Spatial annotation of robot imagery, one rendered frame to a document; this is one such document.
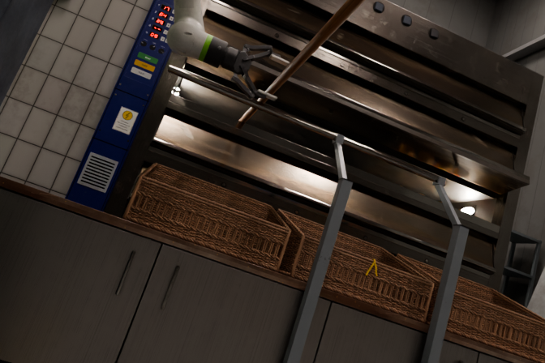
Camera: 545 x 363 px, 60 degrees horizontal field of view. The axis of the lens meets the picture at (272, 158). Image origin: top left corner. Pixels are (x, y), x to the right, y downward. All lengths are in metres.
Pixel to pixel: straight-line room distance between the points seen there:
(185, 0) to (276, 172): 0.91
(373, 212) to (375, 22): 0.99
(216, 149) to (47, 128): 0.72
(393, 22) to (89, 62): 1.53
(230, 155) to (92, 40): 0.79
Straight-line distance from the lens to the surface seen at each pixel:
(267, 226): 1.64
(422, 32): 2.72
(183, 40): 1.56
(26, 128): 2.20
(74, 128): 2.16
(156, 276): 1.55
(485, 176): 2.63
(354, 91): 2.42
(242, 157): 2.16
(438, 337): 1.82
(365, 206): 2.33
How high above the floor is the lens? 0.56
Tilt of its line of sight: 13 degrees up
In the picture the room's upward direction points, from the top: 19 degrees clockwise
